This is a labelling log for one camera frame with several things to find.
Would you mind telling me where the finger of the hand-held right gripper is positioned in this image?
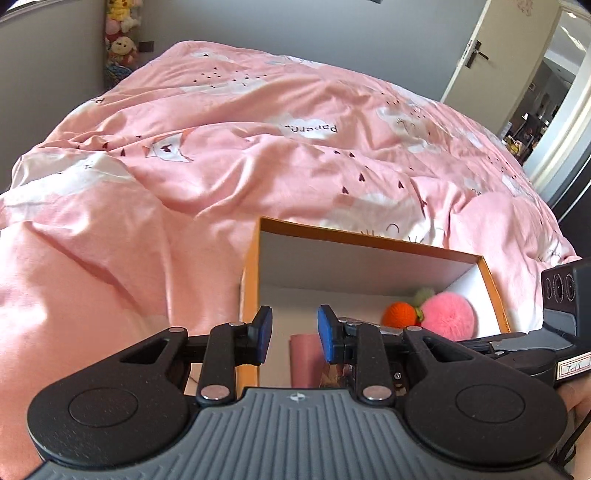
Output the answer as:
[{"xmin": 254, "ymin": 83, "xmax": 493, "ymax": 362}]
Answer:
[
  {"xmin": 339, "ymin": 316, "xmax": 407, "ymax": 334},
  {"xmin": 390, "ymin": 362, "xmax": 410, "ymax": 393}
]

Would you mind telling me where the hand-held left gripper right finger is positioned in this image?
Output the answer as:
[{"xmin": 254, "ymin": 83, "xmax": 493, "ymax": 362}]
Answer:
[{"xmin": 317, "ymin": 304, "xmax": 469, "ymax": 408}]

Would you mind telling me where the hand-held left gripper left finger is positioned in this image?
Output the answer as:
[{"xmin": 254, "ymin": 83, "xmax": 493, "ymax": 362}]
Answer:
[{"xmin": 115, "ymin": 305, "xmax": 274, "ymax": 408}]

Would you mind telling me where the orange crochet fruit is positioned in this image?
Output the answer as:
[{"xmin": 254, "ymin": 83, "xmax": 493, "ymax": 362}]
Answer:
[{"xmin": 381, "ymin": 288, "xmax": 432, "ymax": 329}]

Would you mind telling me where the pink snap key wallet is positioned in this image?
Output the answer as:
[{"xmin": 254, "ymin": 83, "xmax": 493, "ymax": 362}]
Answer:
[{"xmin": 290, "ymin": 335, "xmax": 326, "ymax": 391}]

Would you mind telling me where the pink fluffy pompom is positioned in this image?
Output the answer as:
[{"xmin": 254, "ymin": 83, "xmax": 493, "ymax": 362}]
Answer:
[{"xmin": 419, "ymin": 292, "xmax": 481, "ymax": 340}]

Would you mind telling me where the orange cardboard box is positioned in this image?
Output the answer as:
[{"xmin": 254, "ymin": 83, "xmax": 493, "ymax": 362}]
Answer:
[{"xmin": 239, "ymin": 217, "xmax": 513, "ymax": 388}]

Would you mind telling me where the person's right hand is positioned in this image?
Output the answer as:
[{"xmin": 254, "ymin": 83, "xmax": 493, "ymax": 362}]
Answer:
[{"xmin": 560, "ymin": 369, "xmax": 591, "ymax": 416}]

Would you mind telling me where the pink printed blanket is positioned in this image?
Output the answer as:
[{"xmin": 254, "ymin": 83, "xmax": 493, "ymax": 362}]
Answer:
[{"xmin": 0, "ymin": 39, "xmax": 580, "ymax": 462}]

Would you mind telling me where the white door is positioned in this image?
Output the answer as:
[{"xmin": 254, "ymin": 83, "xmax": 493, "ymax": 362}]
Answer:
[{"xmin": 441, "ymin": 0, "xmax": 561, "ymax": 134}]

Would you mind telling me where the column of plush toys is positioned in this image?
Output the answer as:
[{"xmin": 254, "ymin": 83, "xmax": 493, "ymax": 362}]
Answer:
[{"xmin": 104, "ymin": 0, "xmax": 141, "ymax": 88}]

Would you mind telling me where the black cable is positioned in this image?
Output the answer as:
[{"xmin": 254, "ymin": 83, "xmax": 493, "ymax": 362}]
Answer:
[{"xmin": 551, "ymin": 413, "xmax": 589, "ymax": 469}]

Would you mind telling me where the black door handle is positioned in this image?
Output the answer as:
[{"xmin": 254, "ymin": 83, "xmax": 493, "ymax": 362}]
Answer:
[{"xmin": 464, "ymin": 39, "xmax": 489, "ymax": 70}]

